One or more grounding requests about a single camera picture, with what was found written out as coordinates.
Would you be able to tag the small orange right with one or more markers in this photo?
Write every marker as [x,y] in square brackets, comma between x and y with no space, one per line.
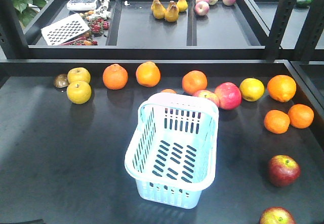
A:
[301,116]

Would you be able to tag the small orange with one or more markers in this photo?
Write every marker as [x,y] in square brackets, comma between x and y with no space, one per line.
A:
[276,121]
[301,116]

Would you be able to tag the white perforated board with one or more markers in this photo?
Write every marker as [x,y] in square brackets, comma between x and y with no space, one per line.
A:
[64,30]

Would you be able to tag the small orange left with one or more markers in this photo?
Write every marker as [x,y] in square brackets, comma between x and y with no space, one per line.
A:
[276,121]

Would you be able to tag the light blue plastic basket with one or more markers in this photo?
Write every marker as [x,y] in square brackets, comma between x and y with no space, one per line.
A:
[172,153]

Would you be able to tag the dark red apple front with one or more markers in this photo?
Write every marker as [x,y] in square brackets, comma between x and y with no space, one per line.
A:
[276,215]

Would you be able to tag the yellow round fruit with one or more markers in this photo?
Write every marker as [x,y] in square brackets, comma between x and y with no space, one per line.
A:
[251,89]

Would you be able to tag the dark red apple middle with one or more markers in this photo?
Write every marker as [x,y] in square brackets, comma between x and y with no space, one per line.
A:
[283,170]

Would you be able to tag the dark red apple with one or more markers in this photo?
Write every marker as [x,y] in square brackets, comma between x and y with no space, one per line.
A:
[283,170]
[276,215]

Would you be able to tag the red apple pair left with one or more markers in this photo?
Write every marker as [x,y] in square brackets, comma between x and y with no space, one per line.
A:
[208,95]

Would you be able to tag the large orange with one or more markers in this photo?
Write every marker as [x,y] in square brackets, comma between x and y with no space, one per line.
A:
[282,88]

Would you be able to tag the red apple pair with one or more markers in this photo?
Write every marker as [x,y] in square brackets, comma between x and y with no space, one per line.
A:
[229,96]
[208,95]

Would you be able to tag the red apple pair right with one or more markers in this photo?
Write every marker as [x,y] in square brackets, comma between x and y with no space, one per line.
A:
[229,96]

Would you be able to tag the black wooden produce stand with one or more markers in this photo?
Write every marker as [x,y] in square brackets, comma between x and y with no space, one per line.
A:
[68,114]

